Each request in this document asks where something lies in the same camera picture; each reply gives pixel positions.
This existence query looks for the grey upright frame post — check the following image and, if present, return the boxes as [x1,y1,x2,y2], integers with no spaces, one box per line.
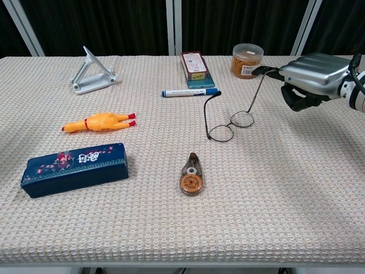
[166,0,183,57]

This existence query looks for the clear orange correction tape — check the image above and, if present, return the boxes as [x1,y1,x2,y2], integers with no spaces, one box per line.
[179,152,204,196]

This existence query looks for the yellow rubber chicken toy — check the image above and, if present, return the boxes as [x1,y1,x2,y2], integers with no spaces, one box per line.
[62,112,137,134]

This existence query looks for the white folding phone stand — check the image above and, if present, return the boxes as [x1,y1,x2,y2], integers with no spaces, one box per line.
[71,46,118,95]

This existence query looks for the dark blue floral pencil box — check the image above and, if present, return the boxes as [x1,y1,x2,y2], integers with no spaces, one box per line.
[20,142,129,199]

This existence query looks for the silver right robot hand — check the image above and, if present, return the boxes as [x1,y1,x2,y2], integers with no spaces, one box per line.
[252,52,352,112]

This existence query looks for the blue white marker pen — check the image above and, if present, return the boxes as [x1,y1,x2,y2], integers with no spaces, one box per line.
[161,87,219,98]

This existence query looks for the thin black wire eyeglasses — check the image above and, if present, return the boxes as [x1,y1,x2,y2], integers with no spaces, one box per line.
[203,67,270,143]

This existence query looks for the teal flat box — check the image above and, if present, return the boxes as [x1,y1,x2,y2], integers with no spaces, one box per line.
[186,71,215,89]

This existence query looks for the grey slanted frame post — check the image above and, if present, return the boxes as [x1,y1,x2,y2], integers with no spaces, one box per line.
[290,0,323,57]
[1,0,46,57]

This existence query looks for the black curtain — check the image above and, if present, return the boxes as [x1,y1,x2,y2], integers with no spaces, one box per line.
[0,0,365,58]

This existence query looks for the beige waffle tablecloth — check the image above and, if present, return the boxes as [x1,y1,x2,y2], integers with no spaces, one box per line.
[0,55,365,264]

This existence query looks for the red white card box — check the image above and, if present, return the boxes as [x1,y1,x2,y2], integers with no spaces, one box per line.
[180,51,208,81]

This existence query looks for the clear jar of rubber bands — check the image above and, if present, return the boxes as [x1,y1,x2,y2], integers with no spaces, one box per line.
[230,43,265,80]

